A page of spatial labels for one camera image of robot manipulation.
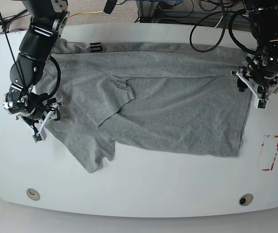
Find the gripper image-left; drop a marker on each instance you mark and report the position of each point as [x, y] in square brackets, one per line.
[38, 118]

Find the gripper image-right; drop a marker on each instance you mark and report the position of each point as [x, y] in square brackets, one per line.
[260, 86]

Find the grey printed T-shirt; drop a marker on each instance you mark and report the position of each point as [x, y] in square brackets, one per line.
[154, 96]

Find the red tape rectangle marking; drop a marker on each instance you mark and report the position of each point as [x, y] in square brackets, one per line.
[268, 152]

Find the black cylinder object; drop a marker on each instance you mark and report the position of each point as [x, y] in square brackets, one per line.
[109, 6]

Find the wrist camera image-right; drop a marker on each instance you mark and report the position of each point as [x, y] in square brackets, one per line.
[261, 104]

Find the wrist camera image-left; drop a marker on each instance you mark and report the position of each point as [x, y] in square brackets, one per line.
[41, 136]

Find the left table cable grommet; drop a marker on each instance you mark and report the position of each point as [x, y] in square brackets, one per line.
[33, 194]

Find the table cable grommet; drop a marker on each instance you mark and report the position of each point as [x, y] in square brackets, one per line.
[33, 194]
[245, 200]

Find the right table cable grommet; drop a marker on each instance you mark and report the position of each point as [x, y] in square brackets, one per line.
[245, 200]

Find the aluminium frame base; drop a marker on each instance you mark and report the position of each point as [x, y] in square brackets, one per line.
[146, 10]

